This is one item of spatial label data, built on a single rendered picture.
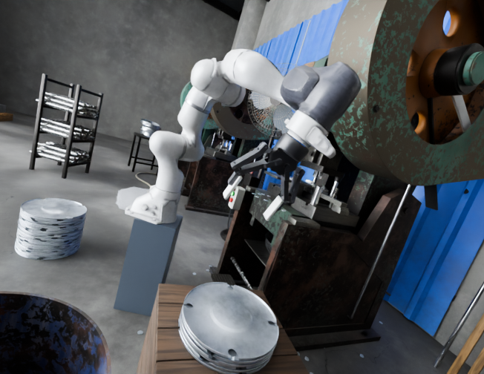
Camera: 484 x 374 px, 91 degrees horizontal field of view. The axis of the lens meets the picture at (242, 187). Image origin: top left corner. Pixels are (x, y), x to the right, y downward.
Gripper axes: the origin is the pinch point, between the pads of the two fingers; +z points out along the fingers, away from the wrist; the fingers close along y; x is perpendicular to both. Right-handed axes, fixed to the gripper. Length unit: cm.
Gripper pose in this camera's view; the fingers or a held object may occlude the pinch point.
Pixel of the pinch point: (248, 204)
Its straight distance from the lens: 62.4
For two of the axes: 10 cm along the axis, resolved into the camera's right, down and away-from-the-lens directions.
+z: -5.7, 7.7, 2.8
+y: -8.0, -4.4, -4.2
